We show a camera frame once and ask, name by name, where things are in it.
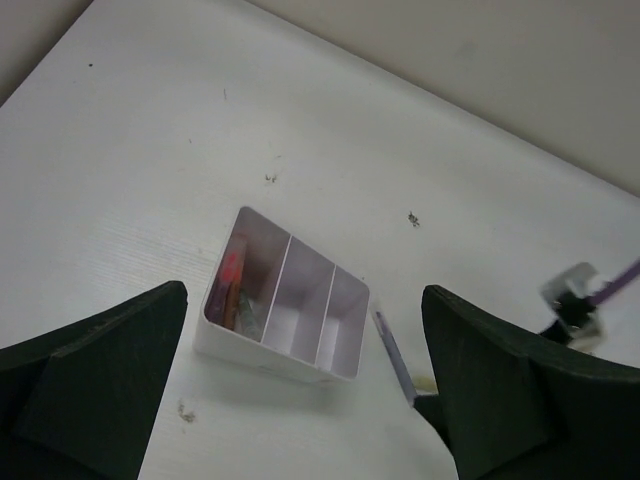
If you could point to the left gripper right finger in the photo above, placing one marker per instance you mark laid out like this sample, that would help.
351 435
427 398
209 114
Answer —
519 406

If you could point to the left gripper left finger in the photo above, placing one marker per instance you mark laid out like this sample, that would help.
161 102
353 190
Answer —
80 402

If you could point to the purple pen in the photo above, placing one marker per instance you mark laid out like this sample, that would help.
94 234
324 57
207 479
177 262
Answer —
395 357

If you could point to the green pen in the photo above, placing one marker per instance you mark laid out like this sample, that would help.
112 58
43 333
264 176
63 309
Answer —
246 321

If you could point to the red pen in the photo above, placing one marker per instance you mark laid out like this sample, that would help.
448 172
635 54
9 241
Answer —
225 293

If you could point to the white divided organizer box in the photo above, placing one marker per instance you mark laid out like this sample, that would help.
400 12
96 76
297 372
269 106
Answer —
312 311

